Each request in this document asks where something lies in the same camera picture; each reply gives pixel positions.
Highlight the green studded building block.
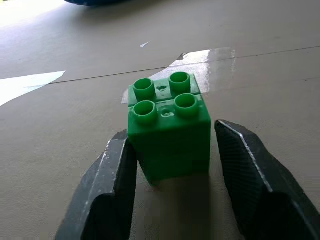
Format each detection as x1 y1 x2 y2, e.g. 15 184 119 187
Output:
127 71 213 186

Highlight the dark blue rounded object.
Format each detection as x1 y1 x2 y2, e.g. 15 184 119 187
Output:
62 0 141 6

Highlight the clear tape strip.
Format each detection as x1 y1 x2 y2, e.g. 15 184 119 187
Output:
120 47 237 105

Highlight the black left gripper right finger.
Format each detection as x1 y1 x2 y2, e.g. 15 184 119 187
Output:
214 119 320 240

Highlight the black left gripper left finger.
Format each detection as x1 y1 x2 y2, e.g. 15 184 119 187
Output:
55 129 138 240

